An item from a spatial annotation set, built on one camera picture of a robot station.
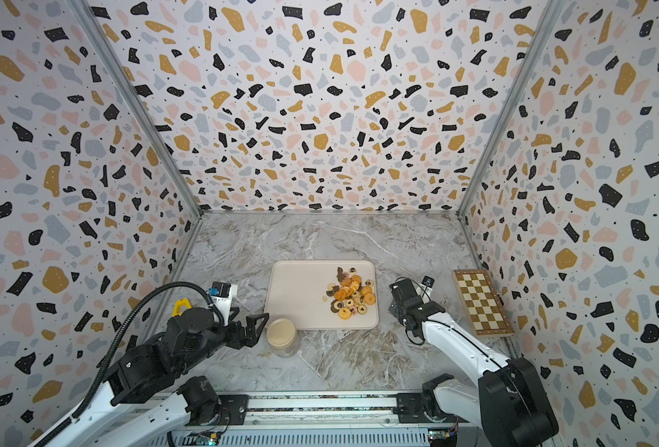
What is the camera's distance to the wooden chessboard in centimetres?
89

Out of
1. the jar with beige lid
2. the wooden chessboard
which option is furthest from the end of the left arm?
the wooden chessboard

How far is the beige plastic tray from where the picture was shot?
92 cm

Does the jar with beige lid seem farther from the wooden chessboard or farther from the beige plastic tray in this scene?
the wooden chessboard

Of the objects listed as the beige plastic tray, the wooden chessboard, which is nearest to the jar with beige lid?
the beige plastic tray

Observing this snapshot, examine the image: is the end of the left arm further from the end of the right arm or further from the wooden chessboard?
the wooden chessboard

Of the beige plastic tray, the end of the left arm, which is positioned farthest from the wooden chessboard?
the end of the left arm

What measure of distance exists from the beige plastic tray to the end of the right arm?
0.26 meters

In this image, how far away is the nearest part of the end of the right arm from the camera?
2.05 ft

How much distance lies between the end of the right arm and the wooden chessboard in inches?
13.1
